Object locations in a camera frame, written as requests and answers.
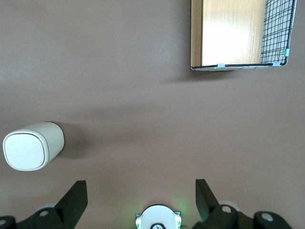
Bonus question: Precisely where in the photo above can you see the light wooden shelf boards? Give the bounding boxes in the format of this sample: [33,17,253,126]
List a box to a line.
[190,0,266,70]

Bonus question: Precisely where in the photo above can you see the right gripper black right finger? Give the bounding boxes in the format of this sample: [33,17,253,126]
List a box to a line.
[193,178,294,229]

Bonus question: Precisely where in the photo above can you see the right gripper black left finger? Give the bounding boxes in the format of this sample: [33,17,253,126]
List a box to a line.
[14,180,88,229]

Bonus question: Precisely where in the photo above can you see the cream trash can body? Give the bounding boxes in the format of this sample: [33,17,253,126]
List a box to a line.
[2,122,65,171]

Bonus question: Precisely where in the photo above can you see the cream trash can swing lid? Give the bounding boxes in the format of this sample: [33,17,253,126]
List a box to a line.
[3,132,50,171]

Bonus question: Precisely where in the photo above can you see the black wire mesh rack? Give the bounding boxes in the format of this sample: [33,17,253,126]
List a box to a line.
[190,0,297,72]

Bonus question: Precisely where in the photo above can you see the brown table cover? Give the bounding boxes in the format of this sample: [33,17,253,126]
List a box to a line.
[0,0,305,229]

